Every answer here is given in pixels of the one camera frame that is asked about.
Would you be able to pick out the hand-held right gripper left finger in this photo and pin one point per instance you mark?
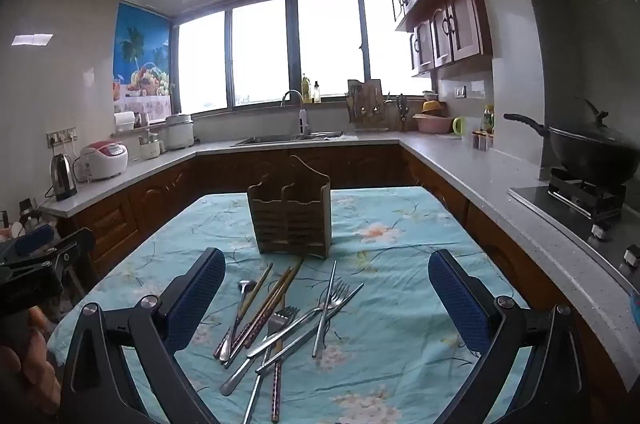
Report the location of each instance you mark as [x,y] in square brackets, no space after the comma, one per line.
[197,299]

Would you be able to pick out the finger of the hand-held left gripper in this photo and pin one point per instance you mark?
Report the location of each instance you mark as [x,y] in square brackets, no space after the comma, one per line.
[70,246]
[34,239]

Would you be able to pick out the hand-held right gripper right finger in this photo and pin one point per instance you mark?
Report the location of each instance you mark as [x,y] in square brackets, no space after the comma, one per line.
[457,299]

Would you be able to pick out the stainless steel spoon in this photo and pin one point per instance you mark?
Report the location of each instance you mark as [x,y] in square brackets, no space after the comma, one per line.
[246,288]

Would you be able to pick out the plain wooden chopstick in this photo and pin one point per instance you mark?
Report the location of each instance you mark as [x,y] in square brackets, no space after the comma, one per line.
[257,289]

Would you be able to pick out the patterned wooden chopstick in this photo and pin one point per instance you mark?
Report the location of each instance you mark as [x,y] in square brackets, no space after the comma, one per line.
[287,286]
[276,384]
[272,296]

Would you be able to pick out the stainless steel fork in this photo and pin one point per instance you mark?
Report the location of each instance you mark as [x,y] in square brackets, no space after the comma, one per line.
[237,379]
[282,319]
[337,296]

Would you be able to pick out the wooden utensil holder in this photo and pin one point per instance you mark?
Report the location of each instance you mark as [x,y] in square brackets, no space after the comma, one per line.
[290,224]

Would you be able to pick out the person's left hand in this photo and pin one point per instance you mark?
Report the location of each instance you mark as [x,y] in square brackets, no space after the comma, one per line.
[27,369]

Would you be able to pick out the steel electric kettle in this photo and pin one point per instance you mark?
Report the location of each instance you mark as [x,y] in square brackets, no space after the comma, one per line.
[63,176]

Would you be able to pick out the floral turquoise tablecloth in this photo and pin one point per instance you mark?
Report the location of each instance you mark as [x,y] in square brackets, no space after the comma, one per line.
[390,354]

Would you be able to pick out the red and white rice cooker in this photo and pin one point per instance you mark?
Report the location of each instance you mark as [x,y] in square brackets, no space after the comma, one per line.
[104,160]

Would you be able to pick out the grey kitchen countertop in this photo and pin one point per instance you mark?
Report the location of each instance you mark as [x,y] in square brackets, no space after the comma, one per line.
[480,174]

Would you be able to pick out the small white cooking appliance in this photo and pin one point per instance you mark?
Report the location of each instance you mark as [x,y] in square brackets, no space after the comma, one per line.
[150,146]

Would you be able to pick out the wooden lower cabinets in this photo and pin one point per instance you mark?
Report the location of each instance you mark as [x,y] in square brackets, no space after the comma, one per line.
[225,171]

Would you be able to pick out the white container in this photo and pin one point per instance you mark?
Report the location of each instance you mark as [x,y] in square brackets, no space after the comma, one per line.
[125,121]

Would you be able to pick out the gas stove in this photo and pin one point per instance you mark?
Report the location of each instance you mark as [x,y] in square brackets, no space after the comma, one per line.
[565,209]

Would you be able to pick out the large white rice cooker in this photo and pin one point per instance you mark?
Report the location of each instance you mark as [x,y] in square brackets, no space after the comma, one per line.
[179,133]

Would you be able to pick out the spice jars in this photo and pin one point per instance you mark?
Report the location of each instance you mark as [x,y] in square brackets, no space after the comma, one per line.
[482,140]

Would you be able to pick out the green cup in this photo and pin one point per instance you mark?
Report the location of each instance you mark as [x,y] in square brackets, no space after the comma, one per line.
[459,126]

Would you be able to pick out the steel sink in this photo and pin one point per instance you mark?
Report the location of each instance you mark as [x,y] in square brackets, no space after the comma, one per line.
[270,139]

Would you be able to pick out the pink basin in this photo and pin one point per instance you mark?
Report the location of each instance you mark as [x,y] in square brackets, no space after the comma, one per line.
[432,124]

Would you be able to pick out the condiment bottles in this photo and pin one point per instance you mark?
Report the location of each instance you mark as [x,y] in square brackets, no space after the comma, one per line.
[488,119]

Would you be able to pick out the yellow bowl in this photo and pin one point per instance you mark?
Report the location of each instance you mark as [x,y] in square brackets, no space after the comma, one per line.
[433,107]

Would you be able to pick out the black wok with lid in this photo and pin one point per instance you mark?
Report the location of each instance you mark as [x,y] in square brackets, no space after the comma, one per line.
[595,154]

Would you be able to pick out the white bowl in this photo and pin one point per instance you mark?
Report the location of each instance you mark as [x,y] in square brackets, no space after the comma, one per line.
[430,95]

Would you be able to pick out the fruit print roller blind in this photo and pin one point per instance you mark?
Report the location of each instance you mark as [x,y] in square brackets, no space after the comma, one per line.
[142,54]

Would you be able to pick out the chrome faucet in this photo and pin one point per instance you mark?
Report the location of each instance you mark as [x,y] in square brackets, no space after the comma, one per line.
[303,116]

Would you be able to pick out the dish rack with cutting boards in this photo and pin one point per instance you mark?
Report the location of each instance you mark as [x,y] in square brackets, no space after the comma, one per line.
[367,106]

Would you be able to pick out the yellow oil bottle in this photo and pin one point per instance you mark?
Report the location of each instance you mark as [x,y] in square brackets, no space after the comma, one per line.
[306,91]

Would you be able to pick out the clear pump bottle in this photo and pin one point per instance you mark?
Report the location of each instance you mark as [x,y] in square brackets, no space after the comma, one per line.
[317,94]

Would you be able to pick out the kitchen window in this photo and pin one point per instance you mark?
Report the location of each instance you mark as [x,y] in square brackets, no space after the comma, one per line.
[325,44]

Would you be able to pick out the wall power outlet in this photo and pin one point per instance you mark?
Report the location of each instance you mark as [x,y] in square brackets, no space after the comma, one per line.
[62,136]

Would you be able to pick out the wall switch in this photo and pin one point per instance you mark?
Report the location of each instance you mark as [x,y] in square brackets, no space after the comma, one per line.
[460,91]

